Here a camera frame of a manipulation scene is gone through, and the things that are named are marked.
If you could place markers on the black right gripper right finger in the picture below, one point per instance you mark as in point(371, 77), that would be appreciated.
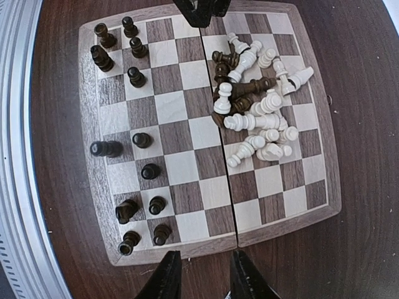
point(245, 279)

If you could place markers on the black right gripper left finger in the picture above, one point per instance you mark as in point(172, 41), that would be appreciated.
point(165, 282)

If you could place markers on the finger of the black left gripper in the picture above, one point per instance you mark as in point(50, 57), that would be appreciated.
point(220, 8)
point(198, 16)

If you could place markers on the dark pawn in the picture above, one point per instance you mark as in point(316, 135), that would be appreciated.
point(130, 240)
point(136, 78)
point(150, 171)
point(156, 205)
point(160, 234)
point(137, 48)
point(142, 140)

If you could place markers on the dark piece back row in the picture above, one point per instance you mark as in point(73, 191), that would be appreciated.
point(129, 28)

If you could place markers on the dark rook corner piece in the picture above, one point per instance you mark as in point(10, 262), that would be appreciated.
point(107, 40)

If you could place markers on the dark tall king piece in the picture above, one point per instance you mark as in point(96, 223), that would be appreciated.
point(111, 149)

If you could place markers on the dark chess knight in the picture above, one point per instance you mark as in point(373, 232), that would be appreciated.
point(126, 210)

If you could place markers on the white chess king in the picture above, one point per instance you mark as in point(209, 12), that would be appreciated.
point(294, 82)

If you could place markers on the white chess queen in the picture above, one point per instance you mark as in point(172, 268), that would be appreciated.
point(239, 122)

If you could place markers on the wooden chess board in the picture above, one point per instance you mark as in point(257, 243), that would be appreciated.
point(210, 206)

